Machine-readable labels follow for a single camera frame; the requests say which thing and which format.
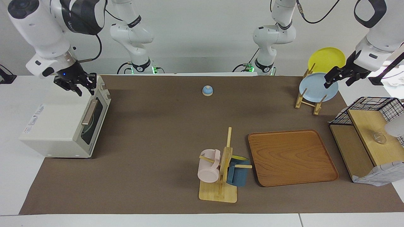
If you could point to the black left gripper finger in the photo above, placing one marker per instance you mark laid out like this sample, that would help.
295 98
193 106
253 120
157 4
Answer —
352 80
331 78

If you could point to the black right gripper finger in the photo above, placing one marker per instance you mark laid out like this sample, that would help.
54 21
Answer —
77 90
92 86

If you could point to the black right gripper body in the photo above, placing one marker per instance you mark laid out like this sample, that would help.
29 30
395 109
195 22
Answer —
68 75

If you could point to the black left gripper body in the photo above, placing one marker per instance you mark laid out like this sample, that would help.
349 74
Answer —
355 67

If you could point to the toaster oven glass door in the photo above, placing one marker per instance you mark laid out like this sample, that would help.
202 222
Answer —
94 126

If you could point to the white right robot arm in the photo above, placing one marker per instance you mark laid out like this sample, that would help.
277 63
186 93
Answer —
41 31

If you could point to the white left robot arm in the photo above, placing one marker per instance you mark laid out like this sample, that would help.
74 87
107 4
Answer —
383 41

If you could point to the white toaster oven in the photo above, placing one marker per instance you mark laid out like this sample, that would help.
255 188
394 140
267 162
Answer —
53 126

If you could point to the yellow plate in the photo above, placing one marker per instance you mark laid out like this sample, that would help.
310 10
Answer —
328 58

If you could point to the light blue plate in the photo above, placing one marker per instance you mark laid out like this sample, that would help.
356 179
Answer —
312 88

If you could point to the wooden plate rack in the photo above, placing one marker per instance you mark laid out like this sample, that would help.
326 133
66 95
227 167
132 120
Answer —
317 108

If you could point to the clear glass piece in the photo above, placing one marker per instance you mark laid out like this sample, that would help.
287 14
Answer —
380 137

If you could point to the white rounded object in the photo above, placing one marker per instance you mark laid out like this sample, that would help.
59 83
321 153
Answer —
394 129

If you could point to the brown table mat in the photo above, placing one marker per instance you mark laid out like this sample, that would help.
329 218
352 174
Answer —
157 142

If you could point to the brown wooden tray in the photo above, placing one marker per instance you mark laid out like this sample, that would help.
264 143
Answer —
290 157

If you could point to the small blue call bell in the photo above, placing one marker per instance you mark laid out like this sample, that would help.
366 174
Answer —
207 90

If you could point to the blue mug yellow inside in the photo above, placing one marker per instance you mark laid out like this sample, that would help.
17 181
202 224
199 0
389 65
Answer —
238 176

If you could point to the pink mug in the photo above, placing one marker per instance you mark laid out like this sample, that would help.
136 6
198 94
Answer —
208 171

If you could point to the wooden mug tree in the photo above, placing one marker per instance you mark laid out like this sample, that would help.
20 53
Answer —
217 193

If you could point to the black clamp mount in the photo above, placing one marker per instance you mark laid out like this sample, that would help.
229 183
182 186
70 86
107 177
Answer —
6 77
377 80

